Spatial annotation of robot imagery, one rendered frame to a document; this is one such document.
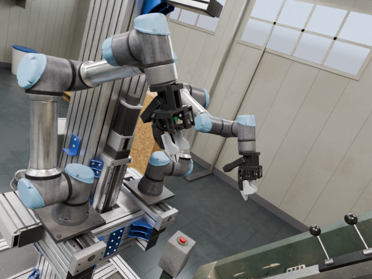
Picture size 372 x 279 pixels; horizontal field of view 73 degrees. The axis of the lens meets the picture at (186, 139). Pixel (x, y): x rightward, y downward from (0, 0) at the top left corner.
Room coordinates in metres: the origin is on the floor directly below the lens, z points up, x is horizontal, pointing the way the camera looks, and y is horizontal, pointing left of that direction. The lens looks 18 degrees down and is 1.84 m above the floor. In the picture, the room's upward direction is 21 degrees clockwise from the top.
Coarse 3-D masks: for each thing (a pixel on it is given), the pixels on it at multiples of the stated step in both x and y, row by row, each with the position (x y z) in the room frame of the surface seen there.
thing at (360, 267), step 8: (360, 264) 0.68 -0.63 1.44; (368, 264) 0.68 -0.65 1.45; (288, 272) 0.77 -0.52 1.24; (296, 272) 0.76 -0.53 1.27; (304, 272) 0.74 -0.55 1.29; (312, 272) 0.72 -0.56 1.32; (320, 272) 0.71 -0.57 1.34; (328, 272) 0.70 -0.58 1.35; (336, 272) 0.69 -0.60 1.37; (344, 272) 0.69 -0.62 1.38; (352, 272) 0.68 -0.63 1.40; (360, 272) 0.68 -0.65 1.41; (368, 272) 0.67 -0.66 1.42
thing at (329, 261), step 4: (312, 228) 0.79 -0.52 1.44; (316, 228) 0.79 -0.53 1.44; (320, 228) 0.80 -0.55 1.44; (312, 232) 0.79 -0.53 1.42; (316, 232) 0.78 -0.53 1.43; (320, 232) 0.79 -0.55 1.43; (316, 236) 0.79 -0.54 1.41; (320, 240) 0.77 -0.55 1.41; (320, 244) 0.77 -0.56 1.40; (324, 248) 0.75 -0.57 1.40; (324, 252) 0.75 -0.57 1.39; (328, 256) 0.74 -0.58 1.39; (328, 260) 0.72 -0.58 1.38; (332, 260) 0.72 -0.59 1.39; (328, 264) 0.72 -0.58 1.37
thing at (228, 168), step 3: (237, 159) 1.02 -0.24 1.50; (240, 159) 1.02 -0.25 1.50; (243, 159) 1.01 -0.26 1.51; (231, 162) 1.03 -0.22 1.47; (234, 162) 1.03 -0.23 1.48; (237, 162) 1.02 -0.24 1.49; (240, 162) 1.01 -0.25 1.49; (243, 162) 1.01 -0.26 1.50; (225, 165) 1.05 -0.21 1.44; (228, 165) 1.04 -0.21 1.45; (231, 165) 1.03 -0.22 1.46; (234, 165) 1.02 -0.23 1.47; (237, 165) 1.02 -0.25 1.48; (225, 168) 1.04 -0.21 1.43; (228, 168) 1.03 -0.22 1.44; (231, 168) 1.03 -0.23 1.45; (225, 171) 1.04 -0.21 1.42; (228, 171) 1.04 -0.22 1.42
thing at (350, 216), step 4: (344, 216) 0.78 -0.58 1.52; (348, 216) 0.77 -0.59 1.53; (352, 216) 0.77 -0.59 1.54; (348, 220) 0.76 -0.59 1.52; (352, 220) 0.76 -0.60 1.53; (356, 220) 0.76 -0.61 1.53; (352, 224) 0.76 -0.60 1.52; (356, 228) 0.75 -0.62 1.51; (356, 232) 0.74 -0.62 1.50; (360, 236) 0.73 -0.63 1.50; (364, 240) 0.72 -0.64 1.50; (364, 244) 0.72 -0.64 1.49; (368, 248) 0.71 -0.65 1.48; (364, 252) 0.70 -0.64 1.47; (368, 252) 0.69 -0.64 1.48
